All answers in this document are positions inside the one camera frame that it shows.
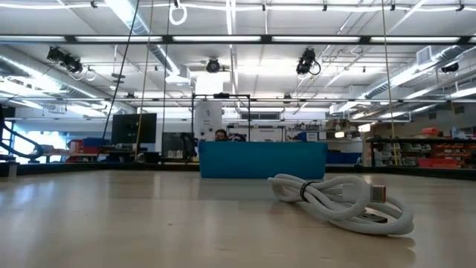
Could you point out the black tubular rig frame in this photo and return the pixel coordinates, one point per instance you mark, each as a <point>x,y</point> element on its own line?
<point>221,95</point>

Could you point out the dark equipment case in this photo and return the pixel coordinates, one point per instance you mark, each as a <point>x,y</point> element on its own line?
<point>175,143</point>

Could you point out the black monitor screen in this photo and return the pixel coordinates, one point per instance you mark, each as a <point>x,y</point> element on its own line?
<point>134,128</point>

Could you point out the black aluminium table frame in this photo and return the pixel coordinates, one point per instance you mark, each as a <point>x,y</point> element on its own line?
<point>409,172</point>

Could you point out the person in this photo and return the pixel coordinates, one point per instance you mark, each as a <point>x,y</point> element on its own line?
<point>221,136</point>

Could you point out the white machine cabinet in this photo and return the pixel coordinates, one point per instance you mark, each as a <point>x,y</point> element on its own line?
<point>208,119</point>

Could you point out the storage shelf unit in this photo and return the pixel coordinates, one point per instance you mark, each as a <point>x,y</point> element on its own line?
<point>409,140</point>

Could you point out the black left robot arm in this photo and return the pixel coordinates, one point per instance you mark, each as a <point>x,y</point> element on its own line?
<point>22,138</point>

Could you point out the blue plastic bin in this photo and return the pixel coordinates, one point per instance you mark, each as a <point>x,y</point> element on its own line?
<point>260,160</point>

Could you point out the black ceiling-mounted camera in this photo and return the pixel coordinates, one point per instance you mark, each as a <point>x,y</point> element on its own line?
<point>65,59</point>
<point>305,61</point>

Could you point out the black overhead camera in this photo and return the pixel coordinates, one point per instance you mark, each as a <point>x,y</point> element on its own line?
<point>212,65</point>

